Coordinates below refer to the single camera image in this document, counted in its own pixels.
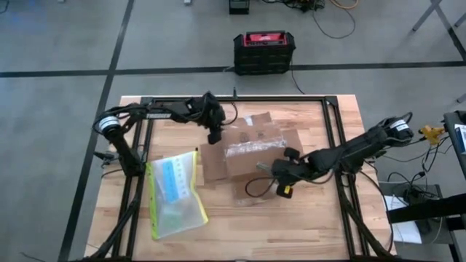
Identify grey black power plug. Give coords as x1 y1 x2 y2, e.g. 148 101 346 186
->
93 150 124 165

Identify blue and white box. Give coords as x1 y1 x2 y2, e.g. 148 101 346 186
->
454 124 466 156

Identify black side cart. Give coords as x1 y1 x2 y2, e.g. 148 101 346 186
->
378 111 466 262

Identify small black floor box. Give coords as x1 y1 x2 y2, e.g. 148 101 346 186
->
229 0 251 16

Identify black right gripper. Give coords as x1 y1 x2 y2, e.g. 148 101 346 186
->
264 146 313 200

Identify white and teal flat pack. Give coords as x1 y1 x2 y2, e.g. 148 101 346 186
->
159 156 193 205

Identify black and red toolbox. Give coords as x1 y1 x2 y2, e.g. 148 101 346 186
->
233 31 297 76

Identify black cable bundle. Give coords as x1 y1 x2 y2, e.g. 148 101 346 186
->
363 138 453 205

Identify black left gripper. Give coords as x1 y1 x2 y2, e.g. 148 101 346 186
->
197 90 227 146

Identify yellow connector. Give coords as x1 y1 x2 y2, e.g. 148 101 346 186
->
418 125 446 147

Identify mesh pouch with yellow trim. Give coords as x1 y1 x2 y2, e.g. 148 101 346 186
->
145 150 210 241

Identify brown cardboard box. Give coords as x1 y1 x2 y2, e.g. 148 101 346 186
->
199 111 305 202

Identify clear packing tape strip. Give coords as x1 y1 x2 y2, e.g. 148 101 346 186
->
224 139 288 158

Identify black floor cable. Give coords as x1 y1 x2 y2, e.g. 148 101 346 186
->
312 7 358 40

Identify green packet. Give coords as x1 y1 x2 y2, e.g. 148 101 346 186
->
159 206 183 229

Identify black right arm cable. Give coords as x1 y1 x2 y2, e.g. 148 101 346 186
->
244 111 415 200

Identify white paper sheet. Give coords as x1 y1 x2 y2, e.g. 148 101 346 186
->
384 195 424 245

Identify yellow floor cable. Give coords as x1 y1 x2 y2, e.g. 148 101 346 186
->
329 0 360 11

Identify black metal rig frame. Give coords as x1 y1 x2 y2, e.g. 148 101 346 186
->
78 95 398 262

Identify tangled floor cables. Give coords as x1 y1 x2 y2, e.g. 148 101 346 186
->
261 0 328 12

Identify grey table legs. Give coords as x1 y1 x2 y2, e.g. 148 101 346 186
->
412 0 466 63

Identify black toolbox cable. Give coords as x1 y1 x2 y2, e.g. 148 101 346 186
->
290 60 307 96

